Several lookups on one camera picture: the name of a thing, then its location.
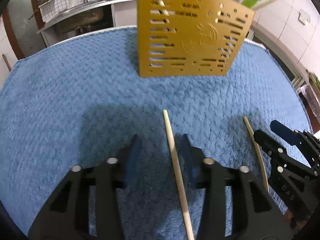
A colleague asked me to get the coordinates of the steel kitchen sink counter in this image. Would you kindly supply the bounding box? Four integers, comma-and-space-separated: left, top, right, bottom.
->
38, 0, 137, 47

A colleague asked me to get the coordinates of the bamboo chopstick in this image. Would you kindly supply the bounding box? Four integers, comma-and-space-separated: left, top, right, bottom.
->
163, 109, 194, 240
252, 0, 278, 11
243, 116, 269, 193

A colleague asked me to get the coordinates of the blue textured cloth mat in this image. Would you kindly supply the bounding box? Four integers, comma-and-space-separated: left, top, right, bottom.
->
1, 28, 312, 239

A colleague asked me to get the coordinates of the yellow perforated utensil holder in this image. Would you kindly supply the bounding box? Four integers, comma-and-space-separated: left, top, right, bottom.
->
137, 0, 255, 77

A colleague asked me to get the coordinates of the white wall socket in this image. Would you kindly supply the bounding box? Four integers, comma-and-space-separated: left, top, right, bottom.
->
298, 9, 311, 25

